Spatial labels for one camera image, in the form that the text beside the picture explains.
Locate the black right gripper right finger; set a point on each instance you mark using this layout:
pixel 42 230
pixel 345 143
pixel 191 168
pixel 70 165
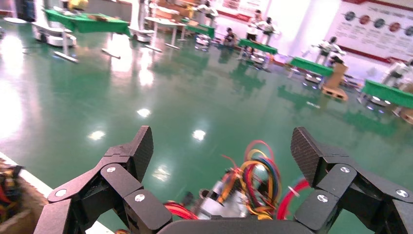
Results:
pixel 355 193

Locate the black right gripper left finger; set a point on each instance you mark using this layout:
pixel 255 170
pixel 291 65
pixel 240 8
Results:
pixel 96 193

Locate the brown cardboard box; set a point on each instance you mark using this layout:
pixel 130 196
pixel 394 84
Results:
pixel 25 213

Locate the green cloth table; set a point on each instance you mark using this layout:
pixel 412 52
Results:
pixel 311 66
pixel 201 29
pixel 93 24
pixel 387 93
pixel 258 46

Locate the cardboard box on pallet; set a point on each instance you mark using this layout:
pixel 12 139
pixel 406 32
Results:
pixel 335 80

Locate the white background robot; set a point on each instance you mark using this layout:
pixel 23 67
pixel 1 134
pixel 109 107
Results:
pixel 142 30
pixel 55 35

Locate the white table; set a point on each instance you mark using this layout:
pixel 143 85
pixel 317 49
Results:
pixel 164 22

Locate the person in yellow shirt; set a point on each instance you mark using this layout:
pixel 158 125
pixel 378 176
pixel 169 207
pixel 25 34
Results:
pixel 77 4

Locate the seated person dark clothes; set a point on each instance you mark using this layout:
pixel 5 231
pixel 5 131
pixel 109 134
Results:
pixel 229 37

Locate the wall poster coloured circles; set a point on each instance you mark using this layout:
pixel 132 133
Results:
pixel 374 29

